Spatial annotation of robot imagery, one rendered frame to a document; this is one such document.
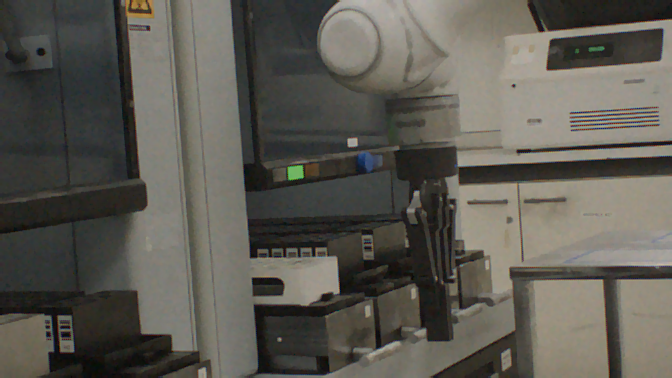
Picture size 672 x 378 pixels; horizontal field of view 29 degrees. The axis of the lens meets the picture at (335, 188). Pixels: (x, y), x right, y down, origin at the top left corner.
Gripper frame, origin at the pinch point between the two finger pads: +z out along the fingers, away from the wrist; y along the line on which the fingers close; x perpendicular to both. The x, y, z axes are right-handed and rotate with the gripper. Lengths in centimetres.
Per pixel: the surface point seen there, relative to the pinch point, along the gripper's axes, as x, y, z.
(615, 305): 4, -69, 11
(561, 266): 7.9, -26.6, -1.8
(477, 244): -79, -229, 17
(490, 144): -94, -291, -11
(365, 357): -8.0, 4.7, 4.7
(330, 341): -11.9, 6.1, 2.5
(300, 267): -16.0, 4.6, -6.5
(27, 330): -20, 52, -7
